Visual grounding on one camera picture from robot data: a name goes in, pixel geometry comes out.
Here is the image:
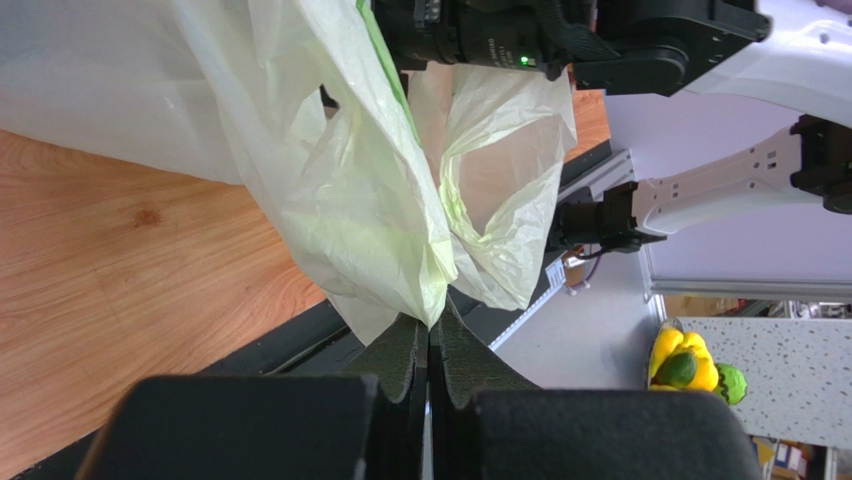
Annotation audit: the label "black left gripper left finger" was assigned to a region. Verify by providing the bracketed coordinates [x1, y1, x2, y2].
[79, 315, 428, 479]

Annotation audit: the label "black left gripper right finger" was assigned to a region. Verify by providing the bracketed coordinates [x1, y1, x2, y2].
[429, 303, 762, 479]

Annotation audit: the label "translucent white plastic bag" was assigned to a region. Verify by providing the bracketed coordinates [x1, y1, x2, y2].
[1, 1, 576, 310]

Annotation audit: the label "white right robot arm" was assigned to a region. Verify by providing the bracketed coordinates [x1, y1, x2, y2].
[369, 1, 851, 259]

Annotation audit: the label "yellow and green toy vegetables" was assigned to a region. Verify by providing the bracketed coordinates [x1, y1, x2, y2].
[646, 319, 748, 406]

